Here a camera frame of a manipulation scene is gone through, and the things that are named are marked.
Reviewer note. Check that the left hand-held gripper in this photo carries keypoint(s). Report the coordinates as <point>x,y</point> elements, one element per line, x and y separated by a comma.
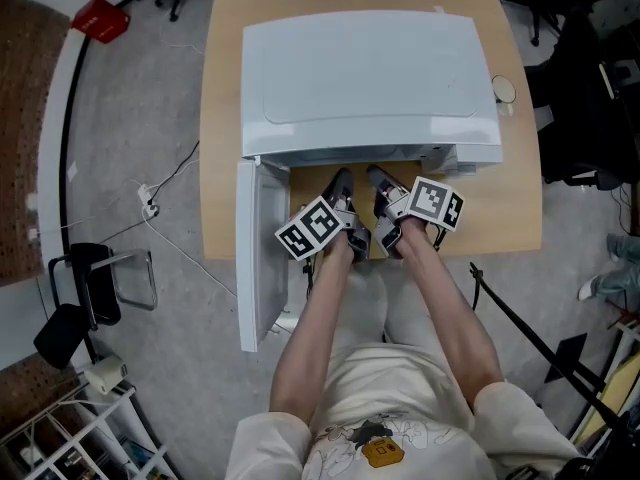
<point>310,228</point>

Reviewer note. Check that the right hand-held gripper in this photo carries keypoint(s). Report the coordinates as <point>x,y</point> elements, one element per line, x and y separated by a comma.
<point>432,200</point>

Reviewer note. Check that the person's right forearm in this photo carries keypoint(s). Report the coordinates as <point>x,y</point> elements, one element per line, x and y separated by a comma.
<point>450,318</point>

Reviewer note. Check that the person's left forearm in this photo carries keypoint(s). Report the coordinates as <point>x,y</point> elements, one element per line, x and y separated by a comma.
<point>315,328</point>

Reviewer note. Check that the white microwave oven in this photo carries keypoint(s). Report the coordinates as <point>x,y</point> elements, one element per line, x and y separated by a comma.
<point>360,78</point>

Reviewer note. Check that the person's light trousers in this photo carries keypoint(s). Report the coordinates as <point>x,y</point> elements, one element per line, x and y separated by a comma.
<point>395,313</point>

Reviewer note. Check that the white mug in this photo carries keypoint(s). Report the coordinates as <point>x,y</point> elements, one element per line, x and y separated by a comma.
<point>504,89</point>

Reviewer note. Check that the white power strip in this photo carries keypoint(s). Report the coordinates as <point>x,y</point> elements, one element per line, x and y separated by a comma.
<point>147,199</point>

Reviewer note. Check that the black stand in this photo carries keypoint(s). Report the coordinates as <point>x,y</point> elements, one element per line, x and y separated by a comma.
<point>530,328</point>

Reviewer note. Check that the person's cream printed shirt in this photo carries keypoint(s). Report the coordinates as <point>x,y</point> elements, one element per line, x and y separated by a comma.
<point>400,398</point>

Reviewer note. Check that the red box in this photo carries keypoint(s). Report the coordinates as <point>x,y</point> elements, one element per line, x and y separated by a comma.
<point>100,20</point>

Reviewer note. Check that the white power adapter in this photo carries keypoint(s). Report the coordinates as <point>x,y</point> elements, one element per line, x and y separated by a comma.
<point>105,374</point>

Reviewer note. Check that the yellow flat board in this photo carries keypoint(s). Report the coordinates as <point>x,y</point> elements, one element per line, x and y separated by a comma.
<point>622,383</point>

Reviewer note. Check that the black metal-frame chair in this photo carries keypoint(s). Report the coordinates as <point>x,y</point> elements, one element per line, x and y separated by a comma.
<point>97,288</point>

